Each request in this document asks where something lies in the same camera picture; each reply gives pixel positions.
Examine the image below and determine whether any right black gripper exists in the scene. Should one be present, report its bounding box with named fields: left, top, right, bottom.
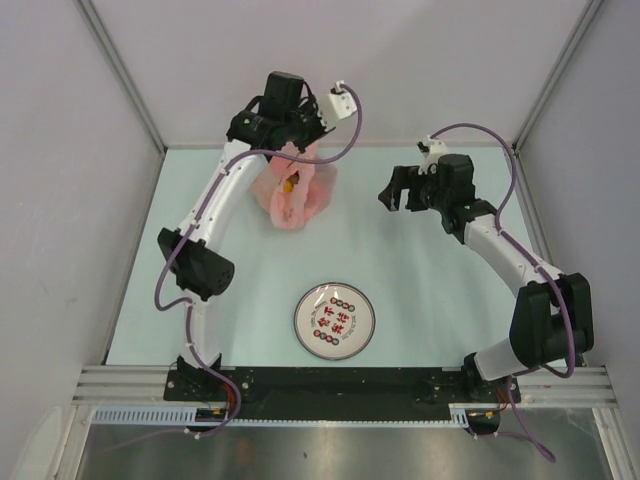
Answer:
left=377, top=166, right=449, bottom=213

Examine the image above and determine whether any pink plastic bag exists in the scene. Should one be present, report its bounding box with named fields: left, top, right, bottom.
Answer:
left=249, top=142, right=338, bottom=230

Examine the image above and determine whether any white printed plate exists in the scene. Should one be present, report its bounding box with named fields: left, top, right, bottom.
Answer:
left=293, top=282, right=376, bottom=361

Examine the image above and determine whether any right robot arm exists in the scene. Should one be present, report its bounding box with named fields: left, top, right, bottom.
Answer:
left=378, top=154, right=594, bottom=401

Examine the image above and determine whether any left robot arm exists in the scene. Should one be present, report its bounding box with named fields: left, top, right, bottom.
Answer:
left=154, top=71, right=363, bottom=400

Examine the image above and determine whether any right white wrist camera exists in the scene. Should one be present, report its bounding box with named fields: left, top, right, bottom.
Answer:
left=417, top=136, right=449, bottom=175

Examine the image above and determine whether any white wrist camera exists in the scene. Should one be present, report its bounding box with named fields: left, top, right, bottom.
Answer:
left=417, top=136, right=449, bottom=175
left=317, top=81, right=358, bottom=131

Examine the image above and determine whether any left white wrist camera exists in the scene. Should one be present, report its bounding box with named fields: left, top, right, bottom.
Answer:
left=317, top=81, right=358, bottom=131

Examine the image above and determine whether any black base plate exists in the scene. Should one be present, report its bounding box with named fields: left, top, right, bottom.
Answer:
left=164, top=365, right=522, bottom=421

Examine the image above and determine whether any white cable duct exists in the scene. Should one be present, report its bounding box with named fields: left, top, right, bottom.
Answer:
left=92, top=405, right=486, bottom=430

